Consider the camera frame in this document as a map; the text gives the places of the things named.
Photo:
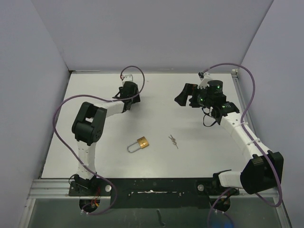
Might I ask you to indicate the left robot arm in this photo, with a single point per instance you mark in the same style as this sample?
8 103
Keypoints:
89 125

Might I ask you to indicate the small silver key pair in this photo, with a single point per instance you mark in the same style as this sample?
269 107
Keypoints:
173 141

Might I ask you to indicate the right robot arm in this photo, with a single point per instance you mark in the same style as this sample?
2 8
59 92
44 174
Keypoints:
264 168

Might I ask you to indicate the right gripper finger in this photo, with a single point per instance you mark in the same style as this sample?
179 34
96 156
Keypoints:
189 89
181 99

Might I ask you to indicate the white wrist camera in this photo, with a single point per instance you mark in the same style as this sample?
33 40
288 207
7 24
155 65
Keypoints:
205 78
126 78

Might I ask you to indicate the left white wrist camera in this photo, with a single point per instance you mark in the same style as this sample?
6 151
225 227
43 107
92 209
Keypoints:
126 78

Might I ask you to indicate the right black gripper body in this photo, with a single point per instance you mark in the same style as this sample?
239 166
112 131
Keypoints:
200 98

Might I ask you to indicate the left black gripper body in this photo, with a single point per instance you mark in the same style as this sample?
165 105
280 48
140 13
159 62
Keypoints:
135 99

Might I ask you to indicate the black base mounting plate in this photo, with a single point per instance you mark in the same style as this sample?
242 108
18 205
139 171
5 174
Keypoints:
152 193

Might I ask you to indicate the brass padlock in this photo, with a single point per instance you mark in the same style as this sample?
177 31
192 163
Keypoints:
141 144

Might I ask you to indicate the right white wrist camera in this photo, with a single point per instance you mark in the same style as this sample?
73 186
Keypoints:
205 78

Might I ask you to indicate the aluminium frame rail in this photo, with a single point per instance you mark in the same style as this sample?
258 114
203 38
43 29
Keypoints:
59 189

